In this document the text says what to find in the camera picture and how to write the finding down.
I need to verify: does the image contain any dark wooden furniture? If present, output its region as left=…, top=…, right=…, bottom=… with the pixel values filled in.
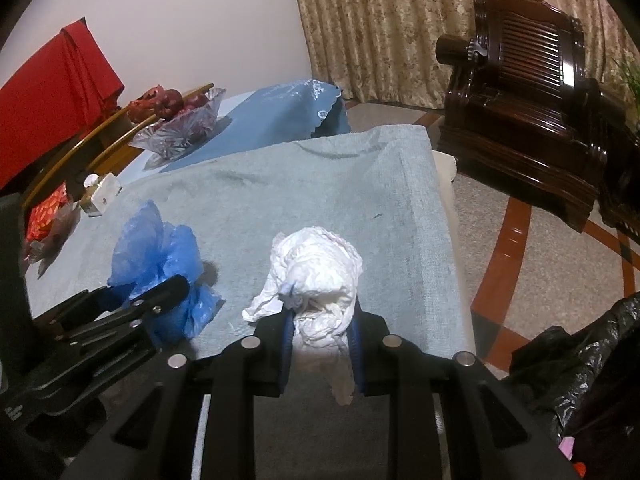
left=597, top=120, right=640, bottom=247

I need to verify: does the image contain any tissue box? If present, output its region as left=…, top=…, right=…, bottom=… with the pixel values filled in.
left=79, top=172, right=122, bottom=217

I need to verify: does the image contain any small red knotted bag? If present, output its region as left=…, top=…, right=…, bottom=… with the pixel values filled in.
left=129, top=86, right=163, bottom=122

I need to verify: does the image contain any glass fruit bowl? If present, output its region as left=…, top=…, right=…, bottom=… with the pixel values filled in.
left=129, top=87, right=228, bottom=161

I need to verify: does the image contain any dark carved wooden armchair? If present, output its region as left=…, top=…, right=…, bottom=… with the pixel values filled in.
left=435, top=0, right=628, bottom=233

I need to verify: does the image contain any red cloth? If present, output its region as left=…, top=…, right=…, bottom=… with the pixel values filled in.
left=0, top=19, right=125, bottom=191

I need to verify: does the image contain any red packet on dish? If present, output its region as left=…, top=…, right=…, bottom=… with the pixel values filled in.
left=22, top=200, right=81, bottom=278

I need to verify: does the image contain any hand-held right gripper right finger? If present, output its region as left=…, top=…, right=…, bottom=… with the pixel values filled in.
left=347, top=305, right=581, bottom=480

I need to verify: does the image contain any blue plastic bag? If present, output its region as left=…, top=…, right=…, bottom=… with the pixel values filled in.
left=107, top=199, right=226, bottom=346

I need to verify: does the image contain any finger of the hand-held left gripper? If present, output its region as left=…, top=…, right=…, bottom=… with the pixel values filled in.
left=32, top=285, right=127, bottom=329
left=55, top=275, right=191, bottom=344

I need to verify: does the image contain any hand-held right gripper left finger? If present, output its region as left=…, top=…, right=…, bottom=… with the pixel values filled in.
left=60, top=310, right=297, bottom=480

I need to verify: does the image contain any green plant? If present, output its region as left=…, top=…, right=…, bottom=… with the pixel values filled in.
left=612, top=52, right=640, bottom=107

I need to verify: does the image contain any curved wooden chair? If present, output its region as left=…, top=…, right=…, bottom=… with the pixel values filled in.
left=92, top=83, right=216, bottom=163
left=20, top=105, right=151, bottom=206

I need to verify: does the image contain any white undercloth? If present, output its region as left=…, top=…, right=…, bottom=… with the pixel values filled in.
left=432, top=152, right=458, bottom=196

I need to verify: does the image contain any white plastic bag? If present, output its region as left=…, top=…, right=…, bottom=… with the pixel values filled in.
left=242, top=226, right=364, bottom=407

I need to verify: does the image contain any blue scalloped tablecloth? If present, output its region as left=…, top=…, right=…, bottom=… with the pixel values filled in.
left=145, top=78, right=351, bottom=173

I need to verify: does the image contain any beige patterned curtain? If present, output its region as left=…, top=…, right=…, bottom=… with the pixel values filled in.
left=288, top=0, right=640, bottom=111

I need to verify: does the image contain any black trash bag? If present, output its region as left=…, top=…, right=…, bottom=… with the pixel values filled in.
left=502, top=292, right=640, bottom=480

